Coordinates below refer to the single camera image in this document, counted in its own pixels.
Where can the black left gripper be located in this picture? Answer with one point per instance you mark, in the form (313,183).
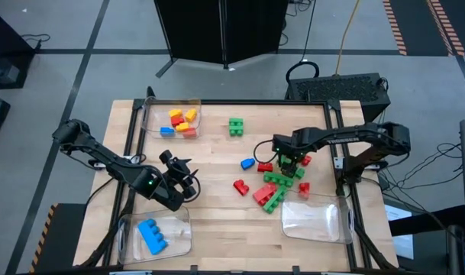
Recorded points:
(163,187)

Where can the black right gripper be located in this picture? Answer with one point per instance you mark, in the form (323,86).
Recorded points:
(291,143)

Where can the large red block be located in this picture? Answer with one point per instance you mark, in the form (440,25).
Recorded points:
(264,193)

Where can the small yellow block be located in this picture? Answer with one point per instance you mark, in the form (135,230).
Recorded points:
(175,113)
(182,127)
(191,115)

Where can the small red block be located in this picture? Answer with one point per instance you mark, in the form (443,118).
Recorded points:
(176,121)

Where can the clear plastic bin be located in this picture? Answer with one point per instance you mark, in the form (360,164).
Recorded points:
(178,244)
(152,126)
(316,217)

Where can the blue four-stud block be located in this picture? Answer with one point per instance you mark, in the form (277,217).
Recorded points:
(152,237)

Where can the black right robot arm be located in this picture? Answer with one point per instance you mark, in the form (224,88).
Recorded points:
(343,138)

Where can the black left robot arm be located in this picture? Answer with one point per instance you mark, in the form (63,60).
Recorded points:
(102,158)

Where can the black perforated computer case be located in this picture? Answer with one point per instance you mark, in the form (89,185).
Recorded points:
(339,89)

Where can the white paper sheet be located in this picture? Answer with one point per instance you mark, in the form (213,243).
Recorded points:
(402,244)

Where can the black partition screen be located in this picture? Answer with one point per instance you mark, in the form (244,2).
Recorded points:
(217,30)

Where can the black beam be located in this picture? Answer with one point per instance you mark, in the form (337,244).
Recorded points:
(427,221)

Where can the black electronic device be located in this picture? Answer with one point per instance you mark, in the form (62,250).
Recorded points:
(461,252)

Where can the black cabinet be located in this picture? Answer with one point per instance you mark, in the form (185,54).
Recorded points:
(7,42)

